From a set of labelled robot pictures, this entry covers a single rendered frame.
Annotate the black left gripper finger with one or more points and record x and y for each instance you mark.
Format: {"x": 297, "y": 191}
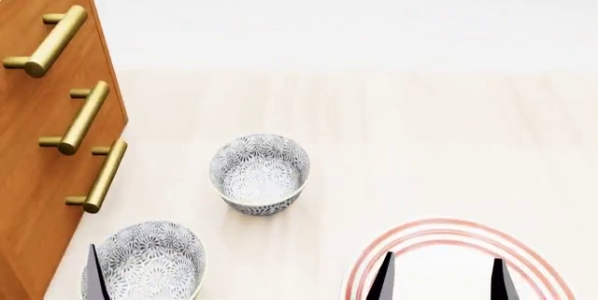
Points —
{"x": 96, "y": 280}

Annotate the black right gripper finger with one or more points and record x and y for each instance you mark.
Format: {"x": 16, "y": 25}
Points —
{"x": 502, "y": 284}
{"x": 383, "y": 284}

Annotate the floral patterned grey bowl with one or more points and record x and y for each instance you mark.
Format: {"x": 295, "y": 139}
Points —
{"x": 154, "y": 265}
{"x": 261, "y": 177}

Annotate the white plate with pink rings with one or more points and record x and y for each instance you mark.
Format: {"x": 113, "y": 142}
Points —
{"x": 444, "y": 268}

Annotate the wooden drawer cabinet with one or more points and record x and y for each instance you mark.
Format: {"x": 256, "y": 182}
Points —
{"x": 28, "y": 181}

